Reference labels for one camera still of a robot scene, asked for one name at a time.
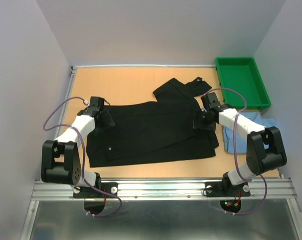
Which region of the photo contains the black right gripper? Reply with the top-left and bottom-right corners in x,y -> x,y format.
193,107 -> 216,131

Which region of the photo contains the black long sleeve shirt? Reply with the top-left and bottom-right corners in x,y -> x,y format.
86,77 -> 219,168

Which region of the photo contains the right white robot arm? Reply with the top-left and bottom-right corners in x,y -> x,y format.
193,90 -> 287,195

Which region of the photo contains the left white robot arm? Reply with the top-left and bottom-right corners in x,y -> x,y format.
41,96 -> 115,197

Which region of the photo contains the light blue folded shirt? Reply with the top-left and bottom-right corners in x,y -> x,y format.
223,111 -> 278,154

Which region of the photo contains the green plastic bin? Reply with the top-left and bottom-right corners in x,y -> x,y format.
215,57 -> 271,111

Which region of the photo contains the aluminium table frame rail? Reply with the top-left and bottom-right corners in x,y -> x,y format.
42,65 -> 78,180

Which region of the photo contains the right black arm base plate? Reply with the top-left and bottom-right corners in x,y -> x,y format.
203,180 -> 251,198

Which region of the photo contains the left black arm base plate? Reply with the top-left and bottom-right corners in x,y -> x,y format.
72,181 -> 118,200

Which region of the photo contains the front aluminium rail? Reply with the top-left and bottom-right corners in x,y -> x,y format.
31,177 -> 297,202

